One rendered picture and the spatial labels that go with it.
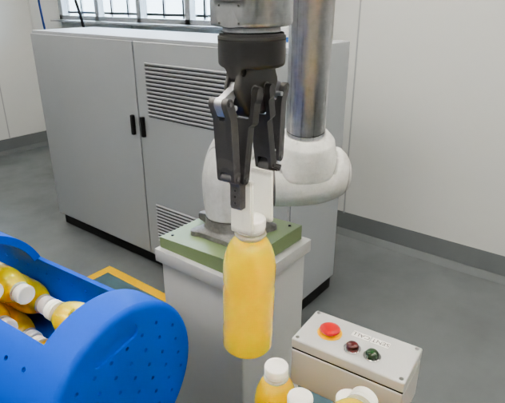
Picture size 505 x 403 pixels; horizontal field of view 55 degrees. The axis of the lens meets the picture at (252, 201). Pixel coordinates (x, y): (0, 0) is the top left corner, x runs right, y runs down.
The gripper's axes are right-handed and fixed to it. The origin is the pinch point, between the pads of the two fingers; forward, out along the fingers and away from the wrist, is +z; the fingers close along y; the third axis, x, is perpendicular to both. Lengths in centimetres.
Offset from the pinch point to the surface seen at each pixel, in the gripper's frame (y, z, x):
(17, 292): 6, 28, -50
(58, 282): -4, 32, -52
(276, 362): -7.3, 31.2, -0.4
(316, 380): -14.3, 38.3, 3.6
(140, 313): 5.9, 19.9, -16.3
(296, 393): -3.3, 31.2, 5.5
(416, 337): -174, 143, -12
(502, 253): -264, 128, 13
